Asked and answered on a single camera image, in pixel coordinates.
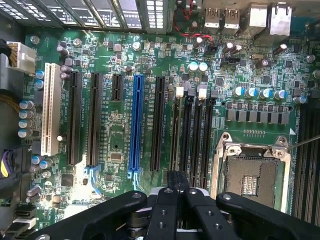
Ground black RAM slot white latch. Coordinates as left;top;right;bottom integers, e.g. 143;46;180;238
190;85;209;188
169;86;185;173

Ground long black expansion slot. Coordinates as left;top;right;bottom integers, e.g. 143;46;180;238
149;76;166;172
66;70;83;166

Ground black expansion slot blue latch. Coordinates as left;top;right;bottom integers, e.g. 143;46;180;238
83;72;104;195

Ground short black expansion slot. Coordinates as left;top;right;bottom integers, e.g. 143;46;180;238
111;73;124;102

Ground white PCI expansion slot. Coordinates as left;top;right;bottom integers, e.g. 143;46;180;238
40;62;63;157

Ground metal CPU socket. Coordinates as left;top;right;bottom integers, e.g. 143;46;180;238
211;131;292;214

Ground green PC motherboard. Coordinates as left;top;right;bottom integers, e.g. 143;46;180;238
23;27;320;226

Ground thin metal locking lever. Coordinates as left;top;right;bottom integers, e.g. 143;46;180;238
286;135;320;151

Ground black SATA port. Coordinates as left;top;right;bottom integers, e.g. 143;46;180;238
14;205;37;217

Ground white SATA port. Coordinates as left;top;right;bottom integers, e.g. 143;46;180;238
10;216;37;230

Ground black fan header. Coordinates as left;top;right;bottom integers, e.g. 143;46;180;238
221;56;241;67

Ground silver USB port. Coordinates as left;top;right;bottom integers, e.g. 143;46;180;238
222;7;241;35
204;7;221;35

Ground silver stacked port block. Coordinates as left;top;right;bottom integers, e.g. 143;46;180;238
239;3;269;39

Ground silver ethernet port block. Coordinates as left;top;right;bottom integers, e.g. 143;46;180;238
267;1;293;36

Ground white power connector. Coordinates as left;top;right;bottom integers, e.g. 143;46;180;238
6;41;38;74

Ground dark metal PC case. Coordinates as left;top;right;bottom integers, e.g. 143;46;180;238
0;0;320;240

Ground purple and yellow wire plug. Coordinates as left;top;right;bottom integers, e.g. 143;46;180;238
0;147;31;181

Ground red and black wire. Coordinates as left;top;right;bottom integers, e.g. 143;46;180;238
174;0;214;42

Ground yellow braided power wires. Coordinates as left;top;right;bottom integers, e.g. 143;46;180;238
0;87;21;114

